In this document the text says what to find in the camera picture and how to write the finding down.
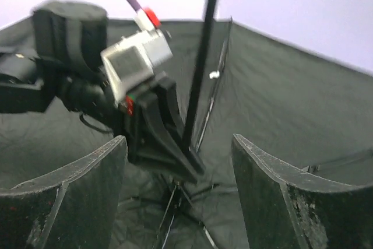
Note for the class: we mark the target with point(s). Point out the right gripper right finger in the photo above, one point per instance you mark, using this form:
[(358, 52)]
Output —
[(287, 207)]

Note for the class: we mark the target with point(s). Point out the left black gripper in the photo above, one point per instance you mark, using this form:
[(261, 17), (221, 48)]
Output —
[(153, 127)]

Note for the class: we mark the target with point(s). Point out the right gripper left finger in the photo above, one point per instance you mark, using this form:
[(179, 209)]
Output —
[(73, 206)]

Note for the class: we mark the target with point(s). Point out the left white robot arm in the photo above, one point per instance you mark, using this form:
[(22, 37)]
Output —
[(66, 63)]

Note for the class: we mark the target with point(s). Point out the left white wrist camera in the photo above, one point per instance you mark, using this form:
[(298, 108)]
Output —
[(132, 60)]

